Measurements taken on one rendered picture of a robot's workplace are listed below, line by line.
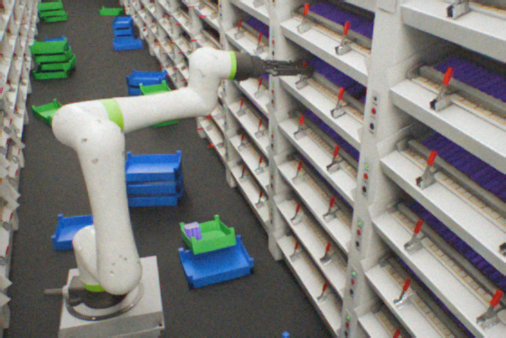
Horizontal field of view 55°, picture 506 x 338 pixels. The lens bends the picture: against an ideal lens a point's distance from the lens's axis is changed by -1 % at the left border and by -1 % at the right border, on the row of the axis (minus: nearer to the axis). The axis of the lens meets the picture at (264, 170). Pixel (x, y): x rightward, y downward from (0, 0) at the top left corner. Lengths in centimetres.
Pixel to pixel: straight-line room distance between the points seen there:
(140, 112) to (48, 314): 110
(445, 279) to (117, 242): 85
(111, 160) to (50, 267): 129
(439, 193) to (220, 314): 120
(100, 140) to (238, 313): 110
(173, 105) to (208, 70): 15
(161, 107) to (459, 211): 90
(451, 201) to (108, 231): 87
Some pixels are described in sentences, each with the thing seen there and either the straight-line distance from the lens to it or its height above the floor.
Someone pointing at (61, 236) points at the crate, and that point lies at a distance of 268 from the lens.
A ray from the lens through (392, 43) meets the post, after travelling 121.
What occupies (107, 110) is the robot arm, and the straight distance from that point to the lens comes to 145.
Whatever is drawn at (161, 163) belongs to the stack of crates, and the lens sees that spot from 284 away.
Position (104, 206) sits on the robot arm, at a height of 80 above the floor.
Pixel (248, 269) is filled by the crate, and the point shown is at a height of 3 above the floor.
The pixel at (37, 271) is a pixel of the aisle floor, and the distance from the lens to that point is 251.
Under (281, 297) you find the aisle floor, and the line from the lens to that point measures 216.
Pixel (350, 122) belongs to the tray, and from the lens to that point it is 148.
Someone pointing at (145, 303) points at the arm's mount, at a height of 36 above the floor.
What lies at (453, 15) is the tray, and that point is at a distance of 105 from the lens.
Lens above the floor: 152
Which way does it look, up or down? 30 degrees down
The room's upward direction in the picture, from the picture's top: straight up
